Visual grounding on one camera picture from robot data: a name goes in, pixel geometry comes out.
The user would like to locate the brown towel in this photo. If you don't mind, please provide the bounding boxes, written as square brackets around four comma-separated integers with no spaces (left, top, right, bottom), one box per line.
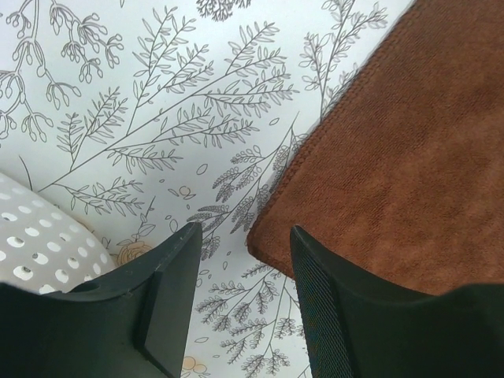
[247,0,503,294]

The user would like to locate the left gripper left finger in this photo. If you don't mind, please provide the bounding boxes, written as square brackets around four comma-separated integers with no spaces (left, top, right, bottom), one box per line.
[1,223,202,378]

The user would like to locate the floral patterned table mat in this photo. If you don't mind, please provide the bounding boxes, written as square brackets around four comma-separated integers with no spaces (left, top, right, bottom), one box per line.
[1,1,409,377]

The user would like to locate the white perforated plastic basket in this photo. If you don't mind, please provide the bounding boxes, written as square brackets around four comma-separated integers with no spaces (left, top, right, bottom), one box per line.
[0,174,116,295]

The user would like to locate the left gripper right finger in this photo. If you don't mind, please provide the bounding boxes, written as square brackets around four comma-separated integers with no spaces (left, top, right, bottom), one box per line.
[290,226,503,377]

